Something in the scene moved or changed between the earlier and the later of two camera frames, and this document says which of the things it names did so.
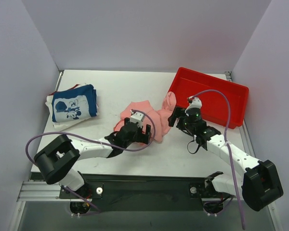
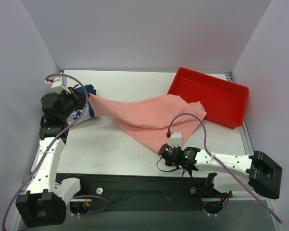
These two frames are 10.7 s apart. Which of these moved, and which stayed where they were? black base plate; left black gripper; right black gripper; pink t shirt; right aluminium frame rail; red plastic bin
Moved: pink t shirt; left black gripper; right black gripper
Stayed: red plastic bin; right aluminium frame rail; black base plate
